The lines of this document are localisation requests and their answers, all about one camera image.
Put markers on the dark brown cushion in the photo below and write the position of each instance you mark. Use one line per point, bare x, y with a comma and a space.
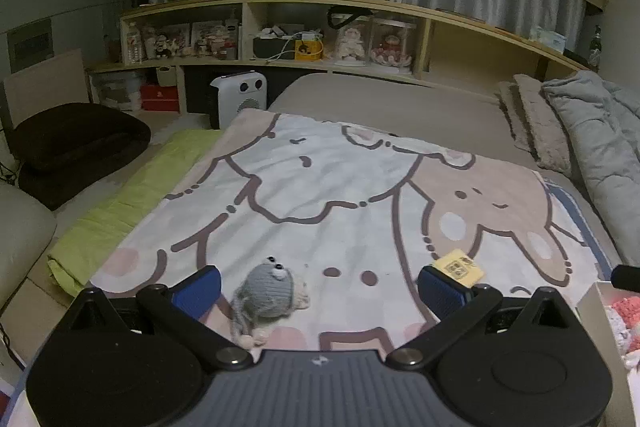
80, 142

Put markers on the glass bottle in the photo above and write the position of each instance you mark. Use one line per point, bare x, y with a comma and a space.
596, 49

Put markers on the red box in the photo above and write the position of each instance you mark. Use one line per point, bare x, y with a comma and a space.
160, 98

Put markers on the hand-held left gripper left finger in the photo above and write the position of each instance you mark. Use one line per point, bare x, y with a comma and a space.
197, 291

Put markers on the green blanket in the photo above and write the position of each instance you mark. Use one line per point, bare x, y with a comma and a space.
135, 197

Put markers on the grey crochet creature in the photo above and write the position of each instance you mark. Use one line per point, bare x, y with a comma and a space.
267, 292

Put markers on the white doll in clear case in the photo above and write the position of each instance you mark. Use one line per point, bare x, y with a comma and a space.
350, 43

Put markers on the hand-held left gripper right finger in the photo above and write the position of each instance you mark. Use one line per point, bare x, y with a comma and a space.
442, 293

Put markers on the grey duvet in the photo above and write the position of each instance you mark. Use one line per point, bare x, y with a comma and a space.
600, 137

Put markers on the small yellow box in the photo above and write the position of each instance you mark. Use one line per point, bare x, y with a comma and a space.
459, 268

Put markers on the group of small figurines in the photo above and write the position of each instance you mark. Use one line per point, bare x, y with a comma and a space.
190, 42

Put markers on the pink doll in clear case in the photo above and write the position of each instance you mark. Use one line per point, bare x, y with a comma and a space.
392, 44

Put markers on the clear plastic bottle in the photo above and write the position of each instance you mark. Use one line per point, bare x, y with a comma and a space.
133, 44

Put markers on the white space heater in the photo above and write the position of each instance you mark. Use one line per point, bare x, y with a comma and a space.
239, 99

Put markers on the pink crochet doll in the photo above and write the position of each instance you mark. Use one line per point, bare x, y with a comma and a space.
625, 319

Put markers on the black box on shelf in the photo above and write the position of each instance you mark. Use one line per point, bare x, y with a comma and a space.
272, 48

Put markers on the white cardboard box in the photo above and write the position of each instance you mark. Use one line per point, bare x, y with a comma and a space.
592, 322

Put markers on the white pillow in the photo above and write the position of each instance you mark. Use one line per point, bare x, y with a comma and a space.
22, 242

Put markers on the leaning wooden board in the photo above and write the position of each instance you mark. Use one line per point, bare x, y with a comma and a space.
45, 82

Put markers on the tissue box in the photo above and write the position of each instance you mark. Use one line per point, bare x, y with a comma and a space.
548, 41

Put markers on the fuzzy beige pillow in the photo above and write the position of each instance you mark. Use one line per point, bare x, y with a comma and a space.
537, 122

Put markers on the cartoon printed blanket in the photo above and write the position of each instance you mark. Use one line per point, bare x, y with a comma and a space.
325, 187

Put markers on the yellow gadget on shelf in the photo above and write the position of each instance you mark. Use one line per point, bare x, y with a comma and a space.
307, 50

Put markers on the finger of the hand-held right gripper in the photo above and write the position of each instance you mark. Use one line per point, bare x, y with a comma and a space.
627, 278

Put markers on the long wooden shelf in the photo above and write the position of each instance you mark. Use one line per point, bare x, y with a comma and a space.
450, 19

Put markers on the wall vent panel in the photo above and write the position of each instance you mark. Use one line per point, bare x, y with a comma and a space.
30, 44

